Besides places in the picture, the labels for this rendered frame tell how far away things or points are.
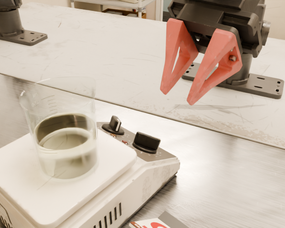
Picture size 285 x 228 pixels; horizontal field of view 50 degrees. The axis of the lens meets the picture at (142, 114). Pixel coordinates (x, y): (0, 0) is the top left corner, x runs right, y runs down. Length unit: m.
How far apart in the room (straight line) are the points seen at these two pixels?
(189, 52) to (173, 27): 0.04
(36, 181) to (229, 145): 0.29
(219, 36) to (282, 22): 2.95
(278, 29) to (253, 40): 2.93
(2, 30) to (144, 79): 0.43
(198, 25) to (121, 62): 0.40
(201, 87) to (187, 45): 0.06
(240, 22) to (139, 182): 0.20
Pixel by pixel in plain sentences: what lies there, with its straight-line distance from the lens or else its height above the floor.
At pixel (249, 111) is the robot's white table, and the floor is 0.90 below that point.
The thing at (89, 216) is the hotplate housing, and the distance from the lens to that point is 0.30.
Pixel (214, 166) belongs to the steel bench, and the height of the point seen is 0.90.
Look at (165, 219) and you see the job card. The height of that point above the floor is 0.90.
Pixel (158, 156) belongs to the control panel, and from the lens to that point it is 0.38.
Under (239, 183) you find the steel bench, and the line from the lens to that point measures 0.43.
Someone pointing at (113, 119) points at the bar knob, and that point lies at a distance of 0.41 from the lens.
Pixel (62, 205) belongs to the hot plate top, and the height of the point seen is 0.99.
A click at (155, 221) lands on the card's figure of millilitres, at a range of 0.35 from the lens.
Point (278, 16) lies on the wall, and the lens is 3.25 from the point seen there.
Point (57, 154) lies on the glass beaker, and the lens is 0.27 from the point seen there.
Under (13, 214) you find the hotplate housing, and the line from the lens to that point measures 0.32.
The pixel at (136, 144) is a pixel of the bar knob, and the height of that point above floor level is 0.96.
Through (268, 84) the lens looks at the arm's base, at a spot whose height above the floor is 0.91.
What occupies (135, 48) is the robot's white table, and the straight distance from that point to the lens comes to 0.79.
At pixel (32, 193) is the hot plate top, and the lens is 0.30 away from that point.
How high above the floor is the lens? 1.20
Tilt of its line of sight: 35 degrees down
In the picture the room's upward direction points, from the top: straight up
